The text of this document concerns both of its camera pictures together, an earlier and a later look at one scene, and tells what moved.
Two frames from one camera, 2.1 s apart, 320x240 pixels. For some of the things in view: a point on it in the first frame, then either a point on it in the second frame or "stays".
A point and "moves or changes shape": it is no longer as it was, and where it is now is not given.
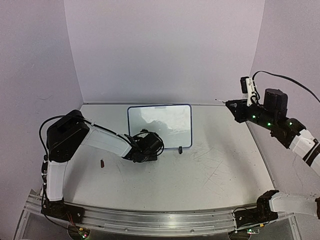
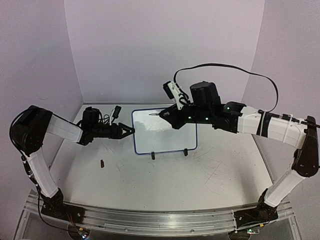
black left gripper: x=154 y=157 → x=118 y=130
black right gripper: x=238 y=111 → x=176 y=123
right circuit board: x=252 y=231 stays
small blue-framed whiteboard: x=172 y=123 moves or changes shape
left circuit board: x=83 y=232 stays
